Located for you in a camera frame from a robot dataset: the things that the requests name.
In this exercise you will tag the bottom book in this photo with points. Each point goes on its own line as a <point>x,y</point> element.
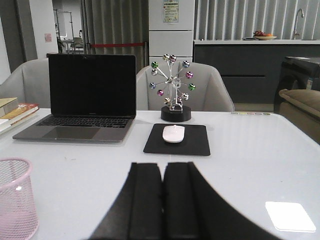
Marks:
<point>5,128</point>

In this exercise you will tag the dark kitchen counter cabinet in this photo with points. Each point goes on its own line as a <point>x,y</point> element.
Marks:
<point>250,69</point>

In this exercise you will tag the black mouse pad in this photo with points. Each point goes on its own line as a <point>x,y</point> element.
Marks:
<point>194,143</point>

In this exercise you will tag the white computer mouse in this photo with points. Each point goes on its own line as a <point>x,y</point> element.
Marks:
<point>173,133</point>

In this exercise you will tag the pink wall notice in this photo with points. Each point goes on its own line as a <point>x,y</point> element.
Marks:
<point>48,37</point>

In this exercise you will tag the brown sofa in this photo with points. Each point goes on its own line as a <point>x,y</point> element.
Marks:
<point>302,108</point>

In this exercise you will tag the row of coloured stickers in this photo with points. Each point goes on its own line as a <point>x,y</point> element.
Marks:
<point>251,113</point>

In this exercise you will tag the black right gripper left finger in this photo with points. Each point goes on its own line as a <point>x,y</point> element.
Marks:
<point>136,213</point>

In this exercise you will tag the pink mesh pen holder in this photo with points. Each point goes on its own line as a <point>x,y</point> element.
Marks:
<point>18,214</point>

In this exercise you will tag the green poster on refrigerator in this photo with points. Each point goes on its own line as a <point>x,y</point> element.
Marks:
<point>170,11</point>

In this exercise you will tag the grey laptop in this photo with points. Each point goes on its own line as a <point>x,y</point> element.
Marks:
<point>92,99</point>

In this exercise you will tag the orange middle book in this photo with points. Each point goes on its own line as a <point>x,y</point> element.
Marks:
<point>22,111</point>

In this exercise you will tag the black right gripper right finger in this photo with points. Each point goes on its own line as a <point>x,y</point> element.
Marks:
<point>193,210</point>

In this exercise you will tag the white refrigerator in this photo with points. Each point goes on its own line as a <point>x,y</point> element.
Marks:
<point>173,39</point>

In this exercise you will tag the yellow top book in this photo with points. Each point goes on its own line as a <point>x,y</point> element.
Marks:
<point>7,105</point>

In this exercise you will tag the left grey armchair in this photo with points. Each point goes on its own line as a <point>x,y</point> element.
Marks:
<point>29,83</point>

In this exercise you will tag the fruit plate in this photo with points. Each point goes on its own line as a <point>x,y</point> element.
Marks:
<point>260,35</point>

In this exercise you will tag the ferris wheel kinetic desk toy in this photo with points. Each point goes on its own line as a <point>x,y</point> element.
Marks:
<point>173,109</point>

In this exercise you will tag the red barrier belt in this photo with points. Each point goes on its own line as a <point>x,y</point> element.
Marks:
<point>89,46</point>

